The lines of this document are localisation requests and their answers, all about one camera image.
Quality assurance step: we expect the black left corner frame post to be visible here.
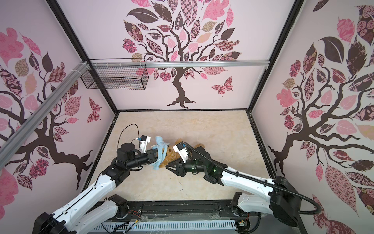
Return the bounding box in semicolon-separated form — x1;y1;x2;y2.
46;0;119;115

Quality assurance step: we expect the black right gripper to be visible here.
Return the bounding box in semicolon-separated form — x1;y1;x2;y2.
166;156;207;177

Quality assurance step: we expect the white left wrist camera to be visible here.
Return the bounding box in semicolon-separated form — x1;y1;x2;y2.
138;135;151;154

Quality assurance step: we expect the black wire mesh basket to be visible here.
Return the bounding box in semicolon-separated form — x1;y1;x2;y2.
80;58;150;90

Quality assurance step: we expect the black corner frame post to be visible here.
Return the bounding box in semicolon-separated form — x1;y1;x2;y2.
247;0;305;113
46;0;119;115

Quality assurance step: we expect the white vented cable duct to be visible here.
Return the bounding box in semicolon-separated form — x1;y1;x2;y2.
90;220;237;234

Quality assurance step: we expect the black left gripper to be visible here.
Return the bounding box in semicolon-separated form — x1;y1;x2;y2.
127;149;165;170

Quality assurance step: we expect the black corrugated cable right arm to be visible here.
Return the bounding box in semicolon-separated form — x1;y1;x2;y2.
183;142;322;215

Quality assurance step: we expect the aluminium rail back wall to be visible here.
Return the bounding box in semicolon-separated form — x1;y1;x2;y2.
92;60;270;68

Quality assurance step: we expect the aluminium rail wall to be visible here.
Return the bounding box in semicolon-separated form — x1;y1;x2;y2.
1;61;89;168
92;60;270;68

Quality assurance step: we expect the aluminium rail left wall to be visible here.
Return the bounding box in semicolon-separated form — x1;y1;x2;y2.
1;61;89;168

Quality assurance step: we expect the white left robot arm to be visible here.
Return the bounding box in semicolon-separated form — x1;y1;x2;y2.
32;143;160;234

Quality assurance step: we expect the black table edge rail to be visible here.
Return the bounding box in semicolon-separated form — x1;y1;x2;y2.
87;199;307;234

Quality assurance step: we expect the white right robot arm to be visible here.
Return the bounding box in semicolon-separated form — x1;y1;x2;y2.
166;147;301;227

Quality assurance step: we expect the light blue fleece hoodie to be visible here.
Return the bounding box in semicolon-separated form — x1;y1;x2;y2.
150;136;170;170

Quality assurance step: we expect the tan plush teddy bear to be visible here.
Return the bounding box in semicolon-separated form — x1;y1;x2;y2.
159;138;205;168

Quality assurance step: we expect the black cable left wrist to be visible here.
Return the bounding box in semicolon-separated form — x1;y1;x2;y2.
117;123;141;150

